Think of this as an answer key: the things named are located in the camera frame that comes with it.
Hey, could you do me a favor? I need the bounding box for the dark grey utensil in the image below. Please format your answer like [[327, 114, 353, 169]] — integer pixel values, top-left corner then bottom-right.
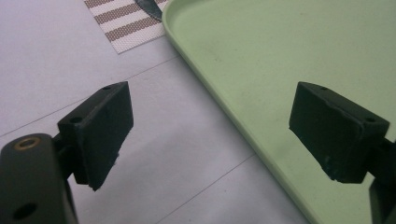
[[134, 0, 164, 22]]

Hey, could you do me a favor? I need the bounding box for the brown white striped cloth mat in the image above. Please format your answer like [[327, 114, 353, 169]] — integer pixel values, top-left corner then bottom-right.
[[83, 0, 170, 55]]

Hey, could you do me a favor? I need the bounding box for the light green plastic tray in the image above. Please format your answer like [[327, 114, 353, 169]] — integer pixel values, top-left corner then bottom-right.
[[162, 0, 396, 224]]

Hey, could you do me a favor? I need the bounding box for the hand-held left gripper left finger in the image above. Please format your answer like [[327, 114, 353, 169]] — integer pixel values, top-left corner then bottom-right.
[[57, 81, 134, 191]]

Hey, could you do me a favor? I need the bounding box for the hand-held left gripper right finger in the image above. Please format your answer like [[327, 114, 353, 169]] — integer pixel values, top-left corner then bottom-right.
[[289, 81, 390, 184]]

